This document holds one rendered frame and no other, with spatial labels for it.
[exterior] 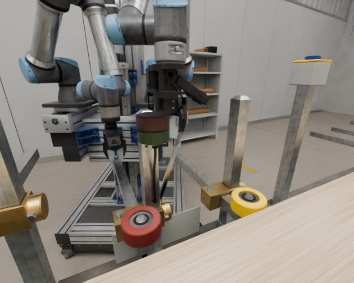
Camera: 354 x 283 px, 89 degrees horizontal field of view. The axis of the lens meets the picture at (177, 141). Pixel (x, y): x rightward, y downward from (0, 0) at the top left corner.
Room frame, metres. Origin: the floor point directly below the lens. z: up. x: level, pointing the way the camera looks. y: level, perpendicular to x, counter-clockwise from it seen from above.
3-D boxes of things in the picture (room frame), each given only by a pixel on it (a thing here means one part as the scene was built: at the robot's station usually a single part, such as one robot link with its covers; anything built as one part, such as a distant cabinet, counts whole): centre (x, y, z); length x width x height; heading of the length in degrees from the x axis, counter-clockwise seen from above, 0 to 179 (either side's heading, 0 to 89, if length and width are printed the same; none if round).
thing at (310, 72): (0.58, -0.40, 1.18); 0.07 x 0.07 x 0.08; 25
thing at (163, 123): (0.32, 0.04, 1.10); 0.06 x 0.06 x 0.02
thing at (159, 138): (0.32, 0.04, 1.07); 0.06 x 0.06 x 0.02
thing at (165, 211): (0.35, 0.08, 0.85); 0.13 x 0.06 x 0.05; 115
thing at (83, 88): (0.76, 0.33, 1.12); 0.11 x 0.11 x 0.08; 57
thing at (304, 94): (0.58, -0.40, 0.93); 0.05 x 0.04 x 0.45; 115
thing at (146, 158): (0.36, 0.06, 0.87); 0.03 x 0.03 x 0.48; 25
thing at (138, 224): (0.29, 0.07, 0.85); 0.08 x 0.08 x 0.11
